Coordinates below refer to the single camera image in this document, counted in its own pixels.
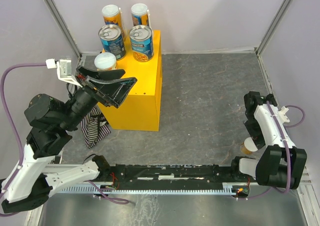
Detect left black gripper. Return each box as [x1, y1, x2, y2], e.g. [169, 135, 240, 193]
[62, 64, 141, 130]

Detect orange can white lid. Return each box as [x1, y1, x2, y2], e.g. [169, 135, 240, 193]
[240, 137, 258, 155]

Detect green label can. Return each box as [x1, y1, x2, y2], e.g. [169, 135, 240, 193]
[94, 52, 117, 71]

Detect teal blue pull-tab can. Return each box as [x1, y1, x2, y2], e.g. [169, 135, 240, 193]
[98, 24, 126, 60]

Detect yellow shelf cabinet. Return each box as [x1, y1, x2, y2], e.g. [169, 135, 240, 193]
[97, 30, 163, 131]

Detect silver top tin can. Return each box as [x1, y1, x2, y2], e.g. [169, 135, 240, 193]
[129, 25, 154, 62]

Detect blue orange can with spoon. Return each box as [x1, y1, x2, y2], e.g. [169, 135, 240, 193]
[131, 3, 151, 27]

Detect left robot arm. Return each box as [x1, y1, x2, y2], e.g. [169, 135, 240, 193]
[0, 67, 137, 216]

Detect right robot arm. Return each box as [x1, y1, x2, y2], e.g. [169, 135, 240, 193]
[229, 91, 307, 192]

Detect striped black white cloth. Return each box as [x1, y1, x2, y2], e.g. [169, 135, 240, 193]
[80, 107, 111, 149]

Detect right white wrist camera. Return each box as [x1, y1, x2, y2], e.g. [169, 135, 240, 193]
[278, 106, 290, 124]

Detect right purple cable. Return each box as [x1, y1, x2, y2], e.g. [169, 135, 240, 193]
[249, 101, 306, 199]

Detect purple cable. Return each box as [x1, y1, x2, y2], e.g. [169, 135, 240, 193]
[249, 101, 306, 199]
[0, 63, 48, 215]

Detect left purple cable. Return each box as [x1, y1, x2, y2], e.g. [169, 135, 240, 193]
[0, 63, 48, 215]

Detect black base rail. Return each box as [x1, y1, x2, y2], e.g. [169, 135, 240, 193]
[82, 157, 261, 190]

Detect light blue cable duct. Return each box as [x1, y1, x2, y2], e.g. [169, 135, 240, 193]
[59, 182, 247, 196]

